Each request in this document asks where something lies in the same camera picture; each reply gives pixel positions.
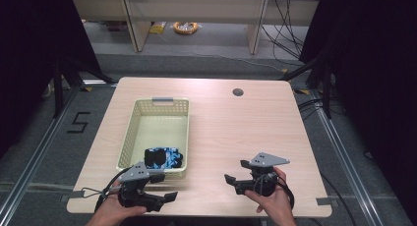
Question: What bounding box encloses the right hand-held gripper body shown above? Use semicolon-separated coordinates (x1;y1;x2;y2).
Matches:
235;151;290;198

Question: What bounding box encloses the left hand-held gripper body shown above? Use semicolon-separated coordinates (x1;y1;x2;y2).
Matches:
117;160;166;212

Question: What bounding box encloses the black fingerless glove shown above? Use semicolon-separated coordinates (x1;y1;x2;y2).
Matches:
144;148;167;170

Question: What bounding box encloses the blue patterned fingerless glove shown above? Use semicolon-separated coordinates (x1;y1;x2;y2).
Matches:
146;146;184;170

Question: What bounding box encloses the pale yellow plastic basket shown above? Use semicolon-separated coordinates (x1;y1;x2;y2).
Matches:
115;96;191;181

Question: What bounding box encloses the person's left hand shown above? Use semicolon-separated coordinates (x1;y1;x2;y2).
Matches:
97;181;148;226

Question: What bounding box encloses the person's right hand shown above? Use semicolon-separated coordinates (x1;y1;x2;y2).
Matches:
244;166;294;219

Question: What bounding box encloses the black metal stand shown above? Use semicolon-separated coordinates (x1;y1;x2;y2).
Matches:
278;54;332;120
51;54;116;120

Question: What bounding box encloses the dark curtain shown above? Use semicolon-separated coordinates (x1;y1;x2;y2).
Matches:
298;0;417;220
0;0;102;158

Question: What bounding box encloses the yellow packet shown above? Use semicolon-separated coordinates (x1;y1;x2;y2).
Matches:
149;21;168;35

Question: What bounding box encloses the left hand-held gripper cable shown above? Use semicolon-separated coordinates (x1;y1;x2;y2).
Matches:
80;166;133;214

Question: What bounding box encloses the hand-held gripper cable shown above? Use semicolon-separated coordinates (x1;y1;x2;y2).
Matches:
80;166;133;214
276;178;296;210

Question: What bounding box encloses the right hand-held gripper cable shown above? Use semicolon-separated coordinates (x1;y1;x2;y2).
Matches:
276;178;296;210

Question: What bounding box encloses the black floor cable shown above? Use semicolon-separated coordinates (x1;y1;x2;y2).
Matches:
318;171;359;226

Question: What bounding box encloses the aluminium floor rail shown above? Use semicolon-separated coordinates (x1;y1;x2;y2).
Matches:
0;84;84;222
309;89;386;226

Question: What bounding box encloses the bundle of black cables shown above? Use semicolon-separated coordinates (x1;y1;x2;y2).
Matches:
260;0;307;61

